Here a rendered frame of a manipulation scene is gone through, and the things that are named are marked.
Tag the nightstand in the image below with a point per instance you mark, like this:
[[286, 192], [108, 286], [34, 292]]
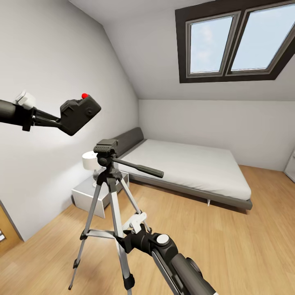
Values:
[[84, 192]]

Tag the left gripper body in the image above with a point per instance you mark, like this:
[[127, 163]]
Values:
[[16, 115]]

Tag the camera tripod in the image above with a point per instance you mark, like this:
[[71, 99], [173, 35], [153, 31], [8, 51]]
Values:
[[107, 155]]

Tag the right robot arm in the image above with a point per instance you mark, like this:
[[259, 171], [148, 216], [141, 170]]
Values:
[[181, 274]]

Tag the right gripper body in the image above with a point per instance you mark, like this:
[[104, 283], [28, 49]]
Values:
[[134, 240]]

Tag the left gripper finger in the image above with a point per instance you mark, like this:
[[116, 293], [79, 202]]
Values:
[[39, 121], [44, 115]]

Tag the digital camera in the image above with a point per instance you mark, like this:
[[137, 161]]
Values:
[[74, 114]]

